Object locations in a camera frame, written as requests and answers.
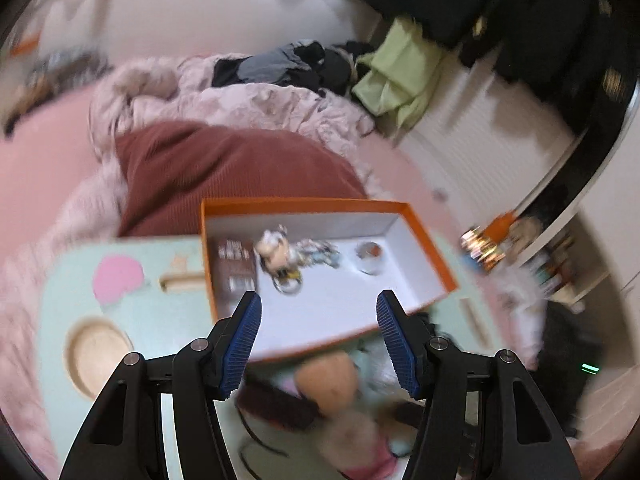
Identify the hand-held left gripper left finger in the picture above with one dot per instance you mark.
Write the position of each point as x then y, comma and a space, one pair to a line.
242, 345

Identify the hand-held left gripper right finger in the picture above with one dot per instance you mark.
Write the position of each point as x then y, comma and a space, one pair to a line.
397, 345

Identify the orange cardboard box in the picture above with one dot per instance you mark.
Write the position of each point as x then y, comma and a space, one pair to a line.
325, 310

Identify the plush doll with tan beret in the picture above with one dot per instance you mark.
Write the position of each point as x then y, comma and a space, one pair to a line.
325, 380

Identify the brown snack packet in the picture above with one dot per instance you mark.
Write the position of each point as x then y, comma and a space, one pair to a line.
235, 260

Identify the mint green lap table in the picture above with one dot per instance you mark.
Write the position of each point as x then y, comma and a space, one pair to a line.
150, 310

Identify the shiny gold packet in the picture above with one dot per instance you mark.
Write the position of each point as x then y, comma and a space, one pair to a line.
480, 250

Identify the maroon knit blanket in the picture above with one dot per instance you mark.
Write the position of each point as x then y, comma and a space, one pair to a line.
225, 170

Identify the pink floral quilt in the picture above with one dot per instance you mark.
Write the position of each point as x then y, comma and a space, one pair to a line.
250, 105

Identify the light green cloth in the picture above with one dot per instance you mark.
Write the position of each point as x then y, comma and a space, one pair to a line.
395, 75

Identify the pink bed sheet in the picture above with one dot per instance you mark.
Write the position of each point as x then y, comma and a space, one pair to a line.
45, 160

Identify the pile of dark clothes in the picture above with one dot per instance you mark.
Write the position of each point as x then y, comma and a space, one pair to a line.
280, 65

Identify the grey patterned cloth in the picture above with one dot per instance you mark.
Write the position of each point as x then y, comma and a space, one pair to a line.
70, 67

